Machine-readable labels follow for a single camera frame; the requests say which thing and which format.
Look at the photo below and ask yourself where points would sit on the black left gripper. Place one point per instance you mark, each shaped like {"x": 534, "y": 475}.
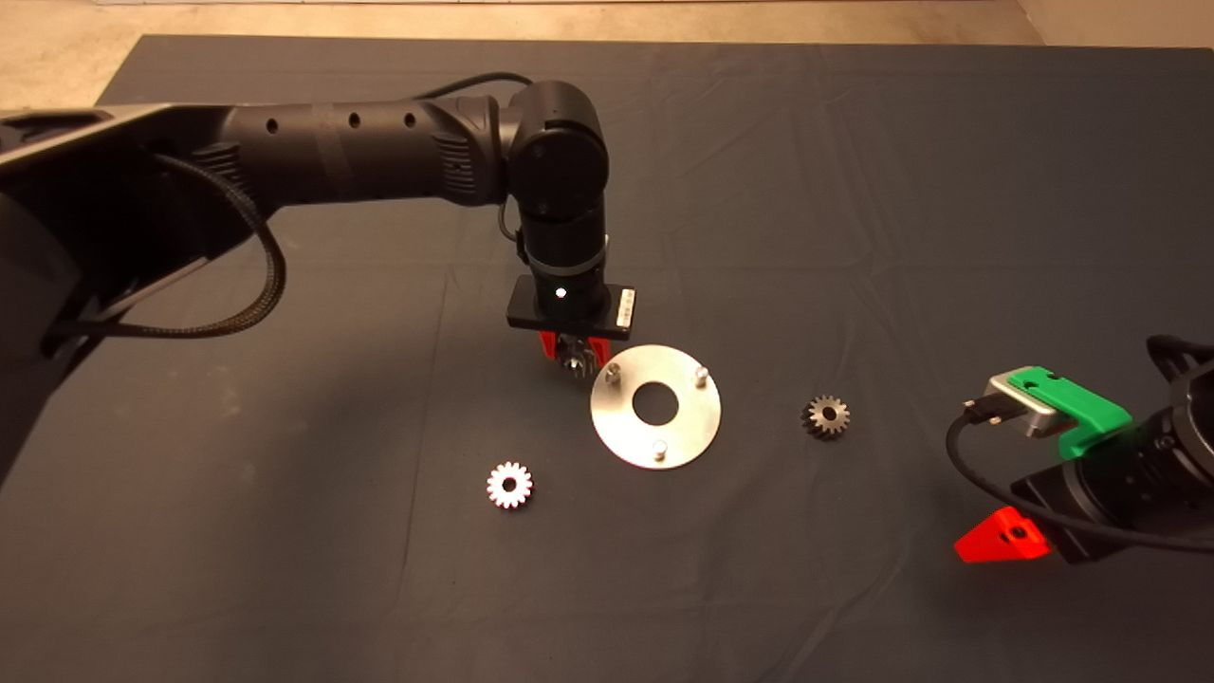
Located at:
{"x": 569, "y": 308}

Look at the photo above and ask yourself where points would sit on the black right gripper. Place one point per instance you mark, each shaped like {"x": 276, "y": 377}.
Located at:
{"x": 1062, "y": 517}

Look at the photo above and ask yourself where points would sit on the small steel planetary gear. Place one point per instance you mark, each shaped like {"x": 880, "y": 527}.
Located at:
{"x": 816, "y": 422}
{"x": 498, "y": 493}
{"x": 574, "y": 362}

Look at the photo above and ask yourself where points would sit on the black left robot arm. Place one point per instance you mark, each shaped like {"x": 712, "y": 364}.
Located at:
{"x": 379, "y": 152}

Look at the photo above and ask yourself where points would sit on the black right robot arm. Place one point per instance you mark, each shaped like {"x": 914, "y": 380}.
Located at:
{"x": 1171, "y": 455}

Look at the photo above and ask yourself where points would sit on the round metal carrier plate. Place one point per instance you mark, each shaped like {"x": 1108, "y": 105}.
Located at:
{"x": 664, "y": 436}

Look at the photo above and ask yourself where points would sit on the dark grey table cloth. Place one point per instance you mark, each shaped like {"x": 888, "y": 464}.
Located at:
{"x": 854, "y": 190}

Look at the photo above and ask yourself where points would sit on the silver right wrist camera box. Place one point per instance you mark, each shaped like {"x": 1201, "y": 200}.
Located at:
{"x": 1029, "y": 415}

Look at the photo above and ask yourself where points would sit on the green right camera mount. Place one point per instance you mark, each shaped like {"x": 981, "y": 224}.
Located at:
{"x": 1091, "y": 410}

